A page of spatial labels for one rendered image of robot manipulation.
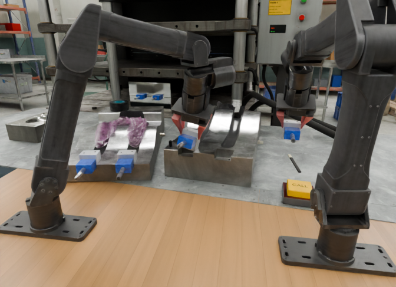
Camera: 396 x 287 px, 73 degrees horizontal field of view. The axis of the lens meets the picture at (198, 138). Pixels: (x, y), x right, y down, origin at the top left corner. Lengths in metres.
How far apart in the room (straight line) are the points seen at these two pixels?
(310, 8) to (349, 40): 1.11
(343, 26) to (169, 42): 0.33
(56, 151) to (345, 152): 0.53
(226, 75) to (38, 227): 0.54
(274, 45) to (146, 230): 1.20
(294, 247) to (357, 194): 0.16
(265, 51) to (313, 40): 0.93
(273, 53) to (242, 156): 0.90
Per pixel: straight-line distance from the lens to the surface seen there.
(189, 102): 0.68
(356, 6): 0.48
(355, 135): 0.49
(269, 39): 1.55
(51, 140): 0.60
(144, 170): 0.81
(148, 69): 1.66
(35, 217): 0.67
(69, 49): 0.55
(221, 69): 0.68
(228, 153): 0.80
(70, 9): 9.32
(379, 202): 0.85
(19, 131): 1.32
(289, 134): 0.81
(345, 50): 0.47
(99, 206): 0.74
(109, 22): 0.57
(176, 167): 0.81
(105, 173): 0.84
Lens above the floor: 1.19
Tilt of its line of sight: 20 degrees down
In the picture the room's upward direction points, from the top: straight up
